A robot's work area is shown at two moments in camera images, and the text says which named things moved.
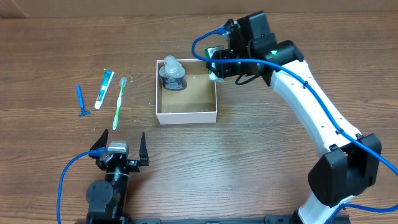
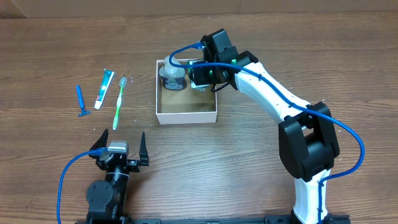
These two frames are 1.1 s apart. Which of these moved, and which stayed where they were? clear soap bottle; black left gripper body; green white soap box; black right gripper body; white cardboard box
Moved: green white soap box; black right gripper body
Stayed: clear soap bottle; black left gripper body; white cardboard box
